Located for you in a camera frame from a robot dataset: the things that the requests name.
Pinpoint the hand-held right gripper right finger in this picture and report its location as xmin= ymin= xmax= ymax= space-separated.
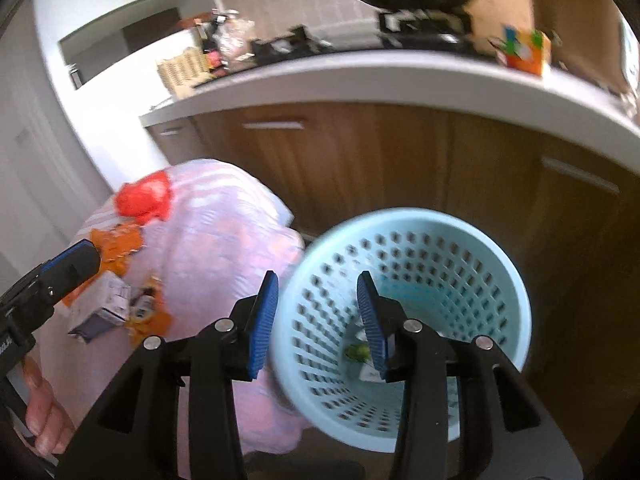
xmin=356 ymin=270 xmax=586 ymax=480

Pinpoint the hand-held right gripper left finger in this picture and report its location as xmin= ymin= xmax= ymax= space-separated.
xmin=55 ymin=270 xmax=279 ymax=480

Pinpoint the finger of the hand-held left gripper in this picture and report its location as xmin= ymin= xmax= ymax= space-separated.
xmin=30 ymin=239 xmax=102 ymax=307

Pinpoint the white carton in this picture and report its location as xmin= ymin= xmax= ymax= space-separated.
xmin=67 ymin=270 xmax=133 ymax=343

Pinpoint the orange printed snack packet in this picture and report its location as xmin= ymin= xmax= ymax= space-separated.
xmin=125 ymin=280 xmax=173 ymax=342

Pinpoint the light blue plastic basket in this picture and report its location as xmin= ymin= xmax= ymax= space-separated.
xmin=274 ymin=207 xmax=532 ymax=453

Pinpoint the red plastic bag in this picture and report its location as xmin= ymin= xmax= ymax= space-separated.
xmin=115 ymin=170 xmax=173 ymax=226

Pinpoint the person's left hand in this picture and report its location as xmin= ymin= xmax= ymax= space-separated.
xmin=22 ymin=355 xmax=77 ymax=457

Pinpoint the pink patterned cloth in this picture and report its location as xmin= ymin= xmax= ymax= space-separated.
xmin=30 ymin=159 xmax=308 ymax=480

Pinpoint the small wooden drawer front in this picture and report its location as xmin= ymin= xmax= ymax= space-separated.
xmin=144 ymin=117 xmax=211 ymax=167

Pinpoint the wooden cabinet door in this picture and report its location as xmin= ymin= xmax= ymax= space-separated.
xmin=445 ymin=109 xmax=640 ymax=466
xmin=192 ymin=101 xmax=453 ymax=241

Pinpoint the cream cutlery basket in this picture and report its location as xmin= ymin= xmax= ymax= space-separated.
xmin=156 ymin=47 xmax=211 ymax=98

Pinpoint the dark sauce bottle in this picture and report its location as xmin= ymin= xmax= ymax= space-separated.
xmin=194 ymin=15 xmax=221 ymax=78

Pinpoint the black glass gas hob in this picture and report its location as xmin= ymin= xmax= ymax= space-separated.
xmin=192 ymin=25 xmax=481 ymax=92

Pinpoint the clear plastic bag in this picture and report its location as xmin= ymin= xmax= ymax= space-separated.
xmin=220 ymin=17 xmax=257 ymax=59

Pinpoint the black burner grate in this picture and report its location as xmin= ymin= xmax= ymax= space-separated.
xmin=377 ymin=7 xmax=476 ymax=52
xmin=250 ymin=25 xmax=336 ymax=63

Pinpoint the colourful puzzle cube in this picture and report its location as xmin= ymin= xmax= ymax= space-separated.
xmin=492 ymin=25 xmax=553 ymax=78

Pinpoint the wooden cutting board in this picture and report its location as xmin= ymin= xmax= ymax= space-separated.
xmin=457 ymin=0 xmax=536 ymax=56

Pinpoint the brown rice cooker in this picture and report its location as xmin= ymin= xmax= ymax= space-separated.
xmin=525 ymin=0 xmax=640 ymax=97

